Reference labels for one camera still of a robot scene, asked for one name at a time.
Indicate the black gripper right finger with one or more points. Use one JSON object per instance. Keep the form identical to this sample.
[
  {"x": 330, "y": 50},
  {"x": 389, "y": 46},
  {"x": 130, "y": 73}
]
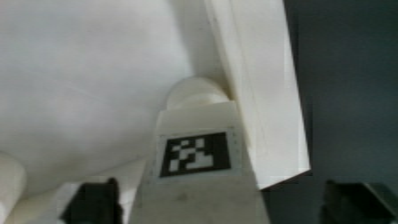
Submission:
[{"x": 359, "y": 203}]

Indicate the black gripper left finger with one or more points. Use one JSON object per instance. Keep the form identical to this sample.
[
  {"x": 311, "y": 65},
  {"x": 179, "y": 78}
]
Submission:
[{"x": 94, "y": 207}]

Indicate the white square table top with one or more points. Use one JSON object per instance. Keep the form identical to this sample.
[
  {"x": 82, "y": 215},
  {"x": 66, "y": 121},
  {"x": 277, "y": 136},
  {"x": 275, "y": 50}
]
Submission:
[{"x": 94, "y": 56}]

